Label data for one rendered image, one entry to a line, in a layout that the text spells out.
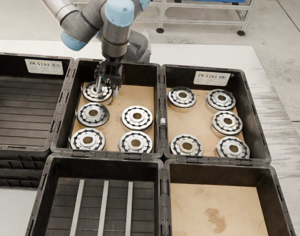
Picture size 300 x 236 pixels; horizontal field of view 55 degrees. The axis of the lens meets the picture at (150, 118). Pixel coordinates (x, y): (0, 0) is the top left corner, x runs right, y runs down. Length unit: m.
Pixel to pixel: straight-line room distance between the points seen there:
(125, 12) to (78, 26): 0.18
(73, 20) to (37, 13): 2.33
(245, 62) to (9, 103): 1.09
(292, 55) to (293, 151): 1.97
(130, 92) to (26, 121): 0.37
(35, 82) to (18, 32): 1.89
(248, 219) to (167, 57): 0.89
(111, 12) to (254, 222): 0.67
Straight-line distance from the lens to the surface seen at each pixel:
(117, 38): 0.82
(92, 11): 0.90
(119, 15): 0.79
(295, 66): 3.00
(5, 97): 1.12
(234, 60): 1.56
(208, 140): 0.97
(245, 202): 0.89
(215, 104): 1.05
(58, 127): 0.87
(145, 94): 1.07
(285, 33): 3.45
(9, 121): 1.04
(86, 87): 1.05
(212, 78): 1.10
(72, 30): 0.92
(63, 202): 0.84
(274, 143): 1.24
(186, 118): 1.01
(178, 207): 0.83
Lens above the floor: 1.58
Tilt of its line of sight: 49 degrees down
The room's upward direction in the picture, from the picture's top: 7 degrees clockwise
